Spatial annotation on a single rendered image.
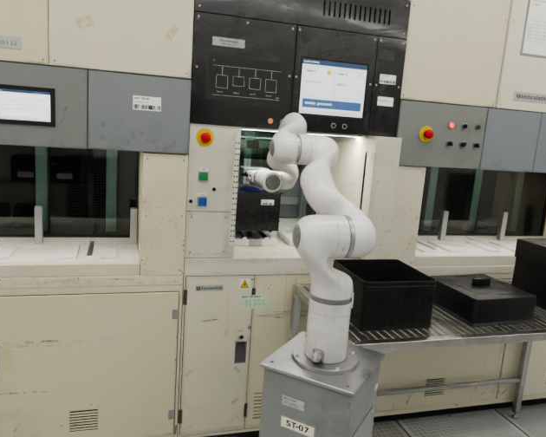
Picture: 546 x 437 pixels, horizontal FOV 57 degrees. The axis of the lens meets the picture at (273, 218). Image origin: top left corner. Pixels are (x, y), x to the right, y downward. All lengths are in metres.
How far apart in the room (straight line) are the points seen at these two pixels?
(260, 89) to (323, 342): 1.03
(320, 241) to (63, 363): 1.23
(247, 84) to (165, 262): 0.76
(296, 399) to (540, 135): 1.78
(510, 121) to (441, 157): 0.39
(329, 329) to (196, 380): 0.95
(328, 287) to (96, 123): 1.04
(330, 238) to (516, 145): 1.46
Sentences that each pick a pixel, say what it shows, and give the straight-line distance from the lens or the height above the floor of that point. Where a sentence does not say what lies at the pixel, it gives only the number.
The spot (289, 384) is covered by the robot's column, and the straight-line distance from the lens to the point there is 1.45.
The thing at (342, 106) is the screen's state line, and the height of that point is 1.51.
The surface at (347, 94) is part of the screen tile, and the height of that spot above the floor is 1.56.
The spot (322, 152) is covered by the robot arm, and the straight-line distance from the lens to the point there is 1.62.
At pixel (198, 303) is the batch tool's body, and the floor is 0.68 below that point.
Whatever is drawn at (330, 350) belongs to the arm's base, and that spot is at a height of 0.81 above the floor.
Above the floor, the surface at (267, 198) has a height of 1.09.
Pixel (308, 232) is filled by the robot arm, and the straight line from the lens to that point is 1.32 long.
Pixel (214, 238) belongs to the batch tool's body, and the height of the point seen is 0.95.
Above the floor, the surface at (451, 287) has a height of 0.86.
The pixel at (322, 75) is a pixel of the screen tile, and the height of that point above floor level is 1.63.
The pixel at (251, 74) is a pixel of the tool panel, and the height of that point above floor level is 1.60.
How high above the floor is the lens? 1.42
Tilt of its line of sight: 11 degrees down
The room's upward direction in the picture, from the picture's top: 4 degrees clockwise
